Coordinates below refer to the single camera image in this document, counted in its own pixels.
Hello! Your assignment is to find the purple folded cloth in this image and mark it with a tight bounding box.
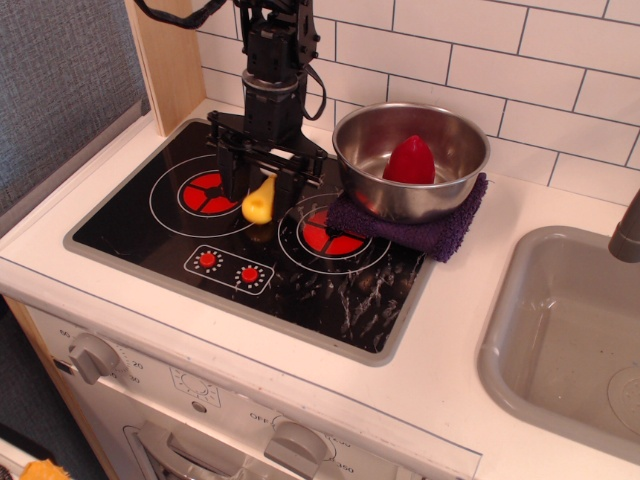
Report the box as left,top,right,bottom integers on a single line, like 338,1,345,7
326,173,489,263

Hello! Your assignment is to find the grey toy sink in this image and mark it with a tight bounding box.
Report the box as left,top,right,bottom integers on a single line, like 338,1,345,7
478,226,639,464

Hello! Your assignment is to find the red toy pepper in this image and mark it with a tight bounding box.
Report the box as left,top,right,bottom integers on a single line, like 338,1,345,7
383,135,435,185

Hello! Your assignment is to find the grey faucet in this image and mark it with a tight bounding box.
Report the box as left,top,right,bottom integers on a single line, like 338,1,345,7
608,191,640,263

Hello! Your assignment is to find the grey oven door handle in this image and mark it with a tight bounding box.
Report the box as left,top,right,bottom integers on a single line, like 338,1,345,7
135,422,289,479

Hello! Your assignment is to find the orange plush toy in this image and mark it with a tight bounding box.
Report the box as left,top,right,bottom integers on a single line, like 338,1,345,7
19,459,71,480

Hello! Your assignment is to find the grey right oven knob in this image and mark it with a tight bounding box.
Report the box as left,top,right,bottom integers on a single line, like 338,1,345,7
264,422,329,479

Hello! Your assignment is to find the stainless steel bowl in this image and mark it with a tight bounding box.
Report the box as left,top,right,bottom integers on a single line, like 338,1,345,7
332,102,490,224

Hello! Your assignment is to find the white toy oven front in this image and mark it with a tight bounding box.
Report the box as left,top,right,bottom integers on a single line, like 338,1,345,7
26,308,480,479

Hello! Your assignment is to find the wooden side panel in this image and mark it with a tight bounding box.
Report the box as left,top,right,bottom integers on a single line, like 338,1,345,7
125,1,206,137

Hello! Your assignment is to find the grey left oven knob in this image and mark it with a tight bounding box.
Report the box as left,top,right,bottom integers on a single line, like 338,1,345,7
69,333,120,385

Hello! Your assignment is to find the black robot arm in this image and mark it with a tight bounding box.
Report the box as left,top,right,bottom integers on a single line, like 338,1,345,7
208,1,328,220

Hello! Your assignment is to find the yellow handled white toy knife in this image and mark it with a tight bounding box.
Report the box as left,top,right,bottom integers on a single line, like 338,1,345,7
241,168,277,225

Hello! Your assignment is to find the grey oven knob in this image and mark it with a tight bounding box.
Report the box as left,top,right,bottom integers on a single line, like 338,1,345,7
264,422,329,479
69,333,120,385

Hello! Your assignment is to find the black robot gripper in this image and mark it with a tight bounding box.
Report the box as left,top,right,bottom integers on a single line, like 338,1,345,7
207,82,327,221

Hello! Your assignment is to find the black toy stovetop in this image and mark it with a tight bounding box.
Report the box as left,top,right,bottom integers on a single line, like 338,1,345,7
64,120,434,365

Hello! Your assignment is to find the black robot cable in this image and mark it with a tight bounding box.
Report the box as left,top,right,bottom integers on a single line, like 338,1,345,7
132,0,329,122

